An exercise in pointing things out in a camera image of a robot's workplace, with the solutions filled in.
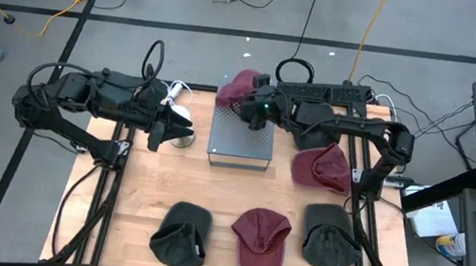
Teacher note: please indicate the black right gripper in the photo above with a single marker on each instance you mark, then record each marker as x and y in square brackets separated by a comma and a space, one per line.
[263, 102]

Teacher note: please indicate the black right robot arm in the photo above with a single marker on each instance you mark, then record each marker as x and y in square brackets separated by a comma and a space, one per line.
[354, 127]

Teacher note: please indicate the maroon cap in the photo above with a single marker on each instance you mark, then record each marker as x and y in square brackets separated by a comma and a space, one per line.
[259, 241]
[327, 169]
[236, 84]

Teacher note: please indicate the dark grey cap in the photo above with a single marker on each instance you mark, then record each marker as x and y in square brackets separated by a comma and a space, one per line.
[180, 237]
[326, 244]
[314, 142]

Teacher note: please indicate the grey perforated metal stand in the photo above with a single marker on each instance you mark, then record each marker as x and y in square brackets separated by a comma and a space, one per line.
[237, 137]

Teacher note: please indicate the black perforated control box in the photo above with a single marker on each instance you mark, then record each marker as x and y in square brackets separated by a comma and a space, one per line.
[322, 91]

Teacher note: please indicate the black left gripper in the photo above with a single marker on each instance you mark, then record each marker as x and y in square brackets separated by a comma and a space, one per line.
[151, 113]

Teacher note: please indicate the white wipes canister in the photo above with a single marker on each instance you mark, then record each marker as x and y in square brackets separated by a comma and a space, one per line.
[452, 245]

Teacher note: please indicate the white pedestal stool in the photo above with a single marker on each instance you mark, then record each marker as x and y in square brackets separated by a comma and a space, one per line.
[182, 113]

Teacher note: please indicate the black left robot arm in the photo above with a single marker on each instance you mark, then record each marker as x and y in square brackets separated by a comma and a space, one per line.
[74, 89]

